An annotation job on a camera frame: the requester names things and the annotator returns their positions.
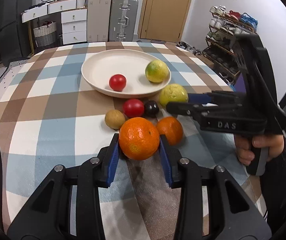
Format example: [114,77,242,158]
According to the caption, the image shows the yellow lemon-like fruit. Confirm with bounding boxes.
[159,83,189,108]

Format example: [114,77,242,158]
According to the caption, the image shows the smaller orange mandarin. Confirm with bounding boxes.
[156,116,184,146]

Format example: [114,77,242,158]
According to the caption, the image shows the dark plum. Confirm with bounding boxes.
[144,100,159,117]

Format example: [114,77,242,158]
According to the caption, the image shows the large orange mandarin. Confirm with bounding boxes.
[119,117,160,160]

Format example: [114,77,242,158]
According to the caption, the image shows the brown round fruit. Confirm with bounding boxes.
[104,109,126,130]

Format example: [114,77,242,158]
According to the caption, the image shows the red tomato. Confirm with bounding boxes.
[122,99,145,118]
[109,74,127,92]

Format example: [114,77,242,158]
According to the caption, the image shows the person's right hand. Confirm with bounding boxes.
[234,134,284,166]

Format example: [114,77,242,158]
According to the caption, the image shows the purple bag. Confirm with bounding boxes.
[234,74,246,93]

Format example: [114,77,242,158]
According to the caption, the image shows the green-yellow citrus fruit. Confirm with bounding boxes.
[145,60,169,83]

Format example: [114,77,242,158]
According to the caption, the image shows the red tomato on table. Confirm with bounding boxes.
[122,99,145,118]

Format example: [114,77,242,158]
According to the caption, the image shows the wooden shoe rack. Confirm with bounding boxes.
[203,5,258,85]

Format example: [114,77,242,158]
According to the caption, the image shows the checkered tablecloth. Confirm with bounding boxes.
[0,41,269,240]

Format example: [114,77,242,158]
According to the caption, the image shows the wooden door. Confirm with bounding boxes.
[138,0,191,42]

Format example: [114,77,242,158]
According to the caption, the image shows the silver aluminium suitcase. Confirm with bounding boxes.
[109,0,139,42]

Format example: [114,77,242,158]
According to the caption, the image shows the beige suitcase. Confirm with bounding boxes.
[87,0,112,42]

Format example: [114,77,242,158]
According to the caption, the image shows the white drawer cabinet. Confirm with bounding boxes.
[21,0,87,45]

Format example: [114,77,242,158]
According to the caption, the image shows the woven laundry basket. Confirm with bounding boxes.
[33,21,57,47]

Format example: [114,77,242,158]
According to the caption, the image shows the black refrigerator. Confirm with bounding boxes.
[0,0,32,66]

